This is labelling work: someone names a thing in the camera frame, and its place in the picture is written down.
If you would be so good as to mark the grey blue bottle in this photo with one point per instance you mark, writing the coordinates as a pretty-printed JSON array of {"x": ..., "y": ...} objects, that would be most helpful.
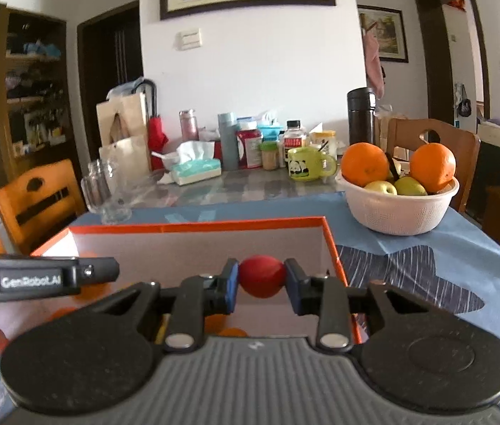
[{"x": 227, "y": 126}]

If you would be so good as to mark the white fruit bowl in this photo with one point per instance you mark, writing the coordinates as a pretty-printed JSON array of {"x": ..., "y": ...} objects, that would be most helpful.
[{"x": 397, "y": 215}]

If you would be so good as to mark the black thermos bottle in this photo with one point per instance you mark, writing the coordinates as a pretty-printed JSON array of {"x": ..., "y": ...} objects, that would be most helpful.
[{"x": 361, "y": 115}]

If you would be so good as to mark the green apple left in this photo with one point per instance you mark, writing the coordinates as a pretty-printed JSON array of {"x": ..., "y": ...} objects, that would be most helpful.
[{"x": 382, "y": 187}]

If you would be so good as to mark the green panda mug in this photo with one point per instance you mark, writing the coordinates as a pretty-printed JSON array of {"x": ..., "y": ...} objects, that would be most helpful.
[{"x": 309, "y": 164}]

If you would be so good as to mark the orange in bowl right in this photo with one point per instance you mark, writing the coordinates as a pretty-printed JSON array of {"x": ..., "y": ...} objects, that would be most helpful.
[{"x": 433, "y": 165}]

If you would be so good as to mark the green apple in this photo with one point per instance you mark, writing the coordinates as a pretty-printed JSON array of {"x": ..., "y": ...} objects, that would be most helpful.
[
  {"x": 382, "y": 187},
  {"x": 408, "y": 186}
]

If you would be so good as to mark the wall switch panel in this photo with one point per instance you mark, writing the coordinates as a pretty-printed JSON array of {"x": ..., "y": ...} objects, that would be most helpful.
[{"x": 188, "y": 40}]

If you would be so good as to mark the red small fruit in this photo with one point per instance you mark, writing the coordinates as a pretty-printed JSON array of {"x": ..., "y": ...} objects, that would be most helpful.
[{"x": 261, "y": 276}]

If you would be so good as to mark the green apple right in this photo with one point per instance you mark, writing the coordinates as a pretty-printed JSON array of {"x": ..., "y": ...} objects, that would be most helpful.
[{"x": 408, "y": 186}]

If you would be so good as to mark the wooden cabinet shelf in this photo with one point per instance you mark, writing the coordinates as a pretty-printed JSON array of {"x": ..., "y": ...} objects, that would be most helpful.
[{"x": 35, "y": 119}]

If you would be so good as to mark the wooden chair behind bowl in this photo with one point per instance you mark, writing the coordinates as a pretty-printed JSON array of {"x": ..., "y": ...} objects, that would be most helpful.
[{"x": 411, "y": 134}]

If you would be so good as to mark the red umbrella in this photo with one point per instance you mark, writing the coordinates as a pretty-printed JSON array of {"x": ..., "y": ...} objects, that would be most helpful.
[{"x": 156, "y": 138}]

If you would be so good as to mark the orange in bowl left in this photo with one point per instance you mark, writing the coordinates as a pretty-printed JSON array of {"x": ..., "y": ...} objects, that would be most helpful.
[{"x": 363, "y": 163}]

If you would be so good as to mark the small framed picture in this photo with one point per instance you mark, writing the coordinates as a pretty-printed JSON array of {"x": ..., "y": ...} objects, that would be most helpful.
[{"x": 388, "y": 28}]

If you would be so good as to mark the beige paper bag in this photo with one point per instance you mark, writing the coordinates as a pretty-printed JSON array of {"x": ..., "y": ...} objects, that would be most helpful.
[{"x": 122, "y": 125}]

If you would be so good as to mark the glass jar mug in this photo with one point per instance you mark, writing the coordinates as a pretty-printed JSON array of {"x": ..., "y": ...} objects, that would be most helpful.
[{"x": 103, "y": 193}]

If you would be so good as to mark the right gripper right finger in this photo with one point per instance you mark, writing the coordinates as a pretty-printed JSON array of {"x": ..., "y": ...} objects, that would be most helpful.
[{"x": 328, "y": 298}]

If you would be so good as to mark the tissue box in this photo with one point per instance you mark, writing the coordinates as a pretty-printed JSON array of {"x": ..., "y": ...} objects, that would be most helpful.
[{"x": 197, "y": 162}]

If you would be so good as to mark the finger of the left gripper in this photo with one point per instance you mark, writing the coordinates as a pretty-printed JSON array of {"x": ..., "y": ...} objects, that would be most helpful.
[{"x": 96, "y": 270}]

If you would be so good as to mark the blue tablecloth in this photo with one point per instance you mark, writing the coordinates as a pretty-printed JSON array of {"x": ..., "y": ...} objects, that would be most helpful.
[{"x": 463, "y": 254}]

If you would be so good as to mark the red lid jar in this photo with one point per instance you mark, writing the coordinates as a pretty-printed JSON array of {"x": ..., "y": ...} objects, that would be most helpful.
[{"x": 249, "y": 139}]

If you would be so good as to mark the wooden chair far left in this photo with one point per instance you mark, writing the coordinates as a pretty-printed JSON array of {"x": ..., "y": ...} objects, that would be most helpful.
[{"x": 39, "y": 204}]

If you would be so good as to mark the orange in bowl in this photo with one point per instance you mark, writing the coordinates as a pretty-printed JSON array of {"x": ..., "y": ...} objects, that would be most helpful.
[
  {"x": 433, "y": 165},
  {"x": 363, "y": 163}
]

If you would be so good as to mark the pink bottle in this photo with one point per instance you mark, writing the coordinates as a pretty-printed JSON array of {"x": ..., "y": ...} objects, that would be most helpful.
[{"x": 188, "y": 125}]

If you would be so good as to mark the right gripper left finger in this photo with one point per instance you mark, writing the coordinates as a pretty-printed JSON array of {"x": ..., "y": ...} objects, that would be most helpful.
[{"x": 196, "y": 298}]

